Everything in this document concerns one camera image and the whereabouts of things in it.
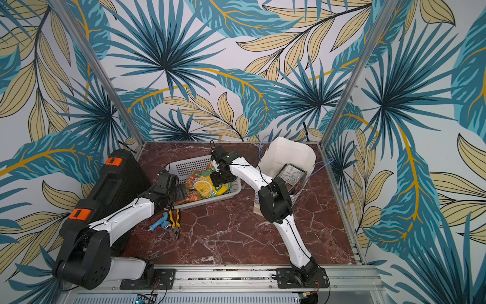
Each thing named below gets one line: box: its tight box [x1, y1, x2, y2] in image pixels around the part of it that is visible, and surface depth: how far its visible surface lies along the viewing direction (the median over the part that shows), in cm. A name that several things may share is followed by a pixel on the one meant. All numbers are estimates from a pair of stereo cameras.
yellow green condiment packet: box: [193, 167, 218, 199], surface depth 97 cm
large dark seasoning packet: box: [276, 163, 308, 196], surface depth 92 cm
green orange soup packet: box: [184, 170, 203, 202], surface depth 97 cm
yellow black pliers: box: [168, 207, 181, 240], surface depth 88 cm
